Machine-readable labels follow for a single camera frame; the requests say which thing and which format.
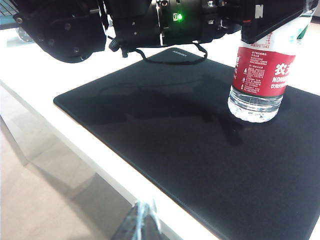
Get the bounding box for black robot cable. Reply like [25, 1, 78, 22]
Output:
[107, 36, 209, 65]

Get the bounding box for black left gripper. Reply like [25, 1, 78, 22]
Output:
[201, 0, 311, 44]

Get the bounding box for black mouse pad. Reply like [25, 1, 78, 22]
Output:
[53, 47, 320, 240]

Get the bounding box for clear plastic bottle red label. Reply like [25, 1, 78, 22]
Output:
[227, 6, 317, 124]

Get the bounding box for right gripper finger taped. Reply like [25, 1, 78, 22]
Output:
[110, 199, 164, 240]

